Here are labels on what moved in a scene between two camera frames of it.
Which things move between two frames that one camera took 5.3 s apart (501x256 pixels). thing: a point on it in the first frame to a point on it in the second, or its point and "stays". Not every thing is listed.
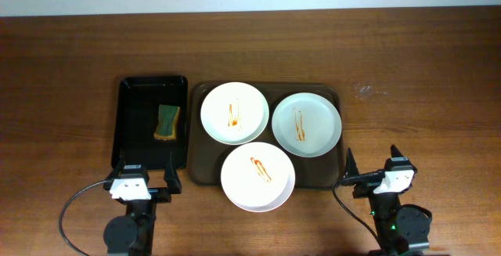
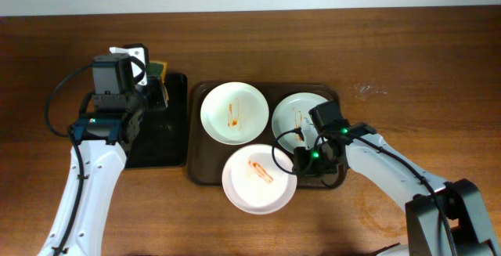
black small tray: [136, 117] stays
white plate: [306, 124] stays
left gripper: [160, 195] to [155, 92]
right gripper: [364, 192] to [304, 162]
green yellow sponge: [167, 128] to [156, 68]
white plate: [235, 113] stays
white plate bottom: [257, 177] stays
